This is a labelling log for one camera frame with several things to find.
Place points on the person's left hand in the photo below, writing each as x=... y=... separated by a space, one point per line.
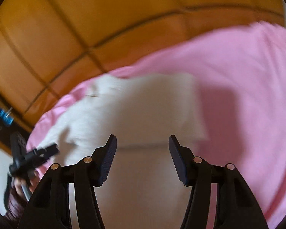
x=20 y=184

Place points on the white knitted sweater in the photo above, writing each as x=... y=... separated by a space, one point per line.
x=138 y=114

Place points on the pink bed sheet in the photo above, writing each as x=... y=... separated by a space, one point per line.
x=240 y=88

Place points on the person's left forearm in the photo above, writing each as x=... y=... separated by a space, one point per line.
x=13 y=207

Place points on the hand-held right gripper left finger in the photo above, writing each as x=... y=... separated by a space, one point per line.
x=107 y=158

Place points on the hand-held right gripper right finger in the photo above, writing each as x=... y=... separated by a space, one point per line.
x=177 y=158

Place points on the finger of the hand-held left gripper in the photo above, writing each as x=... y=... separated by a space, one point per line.
x=44 y=151

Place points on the wooden headboard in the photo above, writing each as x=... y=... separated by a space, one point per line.
x=109 y=16

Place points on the blue hanging item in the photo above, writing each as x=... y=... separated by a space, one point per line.
x=3 y=116

